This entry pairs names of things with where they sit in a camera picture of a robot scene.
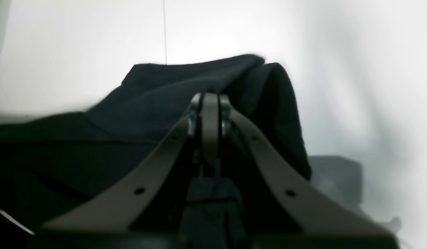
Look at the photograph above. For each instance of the white right partition panel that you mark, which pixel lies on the white right partition panel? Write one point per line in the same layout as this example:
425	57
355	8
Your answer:
338	178

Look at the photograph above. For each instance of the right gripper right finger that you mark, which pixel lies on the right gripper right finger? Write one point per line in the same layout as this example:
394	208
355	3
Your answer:
317	222

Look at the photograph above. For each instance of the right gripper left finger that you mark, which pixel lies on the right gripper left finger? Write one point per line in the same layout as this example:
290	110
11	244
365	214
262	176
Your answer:
105	221

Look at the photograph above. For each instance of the black T-shirt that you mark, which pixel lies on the black T-shirt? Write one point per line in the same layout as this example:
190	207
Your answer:
53	165

